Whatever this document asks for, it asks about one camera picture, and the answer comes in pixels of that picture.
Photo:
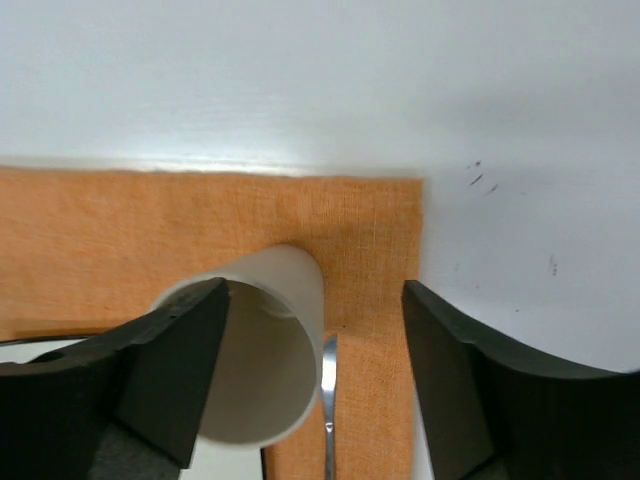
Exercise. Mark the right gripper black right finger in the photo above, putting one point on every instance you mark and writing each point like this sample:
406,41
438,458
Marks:
493,407

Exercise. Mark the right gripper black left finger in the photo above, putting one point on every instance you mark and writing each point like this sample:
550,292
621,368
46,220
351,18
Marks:
125,404

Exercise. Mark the white square plate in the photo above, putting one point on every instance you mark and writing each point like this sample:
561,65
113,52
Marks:
210,460

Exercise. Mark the beige paper cup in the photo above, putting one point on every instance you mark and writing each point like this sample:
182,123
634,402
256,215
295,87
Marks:
268,372

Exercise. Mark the orange cloth placemat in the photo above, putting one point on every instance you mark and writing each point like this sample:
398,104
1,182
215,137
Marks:
84,252

